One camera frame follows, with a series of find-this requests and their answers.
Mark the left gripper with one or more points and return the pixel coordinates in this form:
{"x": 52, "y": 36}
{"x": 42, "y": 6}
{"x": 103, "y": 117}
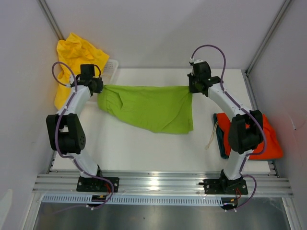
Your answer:
{"x": 100, "y": 86}

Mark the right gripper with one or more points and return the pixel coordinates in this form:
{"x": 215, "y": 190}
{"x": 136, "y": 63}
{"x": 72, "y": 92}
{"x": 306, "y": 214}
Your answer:
{"x": 192, "y": 89}

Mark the lime green shorts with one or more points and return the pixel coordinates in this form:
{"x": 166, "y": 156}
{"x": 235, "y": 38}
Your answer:
{"x": 157, "y": 109}

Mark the teal green shorts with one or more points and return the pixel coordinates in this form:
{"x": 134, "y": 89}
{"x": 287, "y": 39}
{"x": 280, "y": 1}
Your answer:
{"x": 221, "y": 126}

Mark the orange shorts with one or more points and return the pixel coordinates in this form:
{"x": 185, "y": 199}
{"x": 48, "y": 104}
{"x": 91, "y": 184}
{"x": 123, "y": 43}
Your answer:
{"x": 273, "y": 150}

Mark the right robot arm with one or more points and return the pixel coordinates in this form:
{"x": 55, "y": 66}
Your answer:
{"x": 246, "y": 130}

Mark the yellow shorts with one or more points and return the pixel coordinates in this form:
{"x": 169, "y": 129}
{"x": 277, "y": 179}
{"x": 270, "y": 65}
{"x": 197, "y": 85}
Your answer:
{"x": 75, "y": 51}

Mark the white plastic basket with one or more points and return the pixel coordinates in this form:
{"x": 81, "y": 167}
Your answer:
{"x": 107, "y": 74}

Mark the left aluminium frame post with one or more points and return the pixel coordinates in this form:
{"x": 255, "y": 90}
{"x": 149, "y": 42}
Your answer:
{"x": 50, "y": 19}

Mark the aluminium frame post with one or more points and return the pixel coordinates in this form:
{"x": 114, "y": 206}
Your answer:
{"x": 278, "y": 19}
{"x": 50, "y": 19}

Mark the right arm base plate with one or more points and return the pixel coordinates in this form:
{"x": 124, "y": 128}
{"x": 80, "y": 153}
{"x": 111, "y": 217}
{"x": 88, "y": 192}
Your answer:
{"x": 212, "y": 187}

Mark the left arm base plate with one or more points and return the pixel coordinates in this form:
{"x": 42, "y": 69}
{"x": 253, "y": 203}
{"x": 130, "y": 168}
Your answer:
{"x": 96, "y": 185}

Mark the aluminium mounting rail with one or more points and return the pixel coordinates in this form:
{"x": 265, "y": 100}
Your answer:
{"x": 160, "y": 183}

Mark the right aluminium frame post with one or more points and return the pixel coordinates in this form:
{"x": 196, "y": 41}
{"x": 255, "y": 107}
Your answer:
{"x": 278, "y": 19}

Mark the slotted cable duct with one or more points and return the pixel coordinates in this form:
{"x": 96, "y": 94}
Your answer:
{"x": 135, "y": 200}

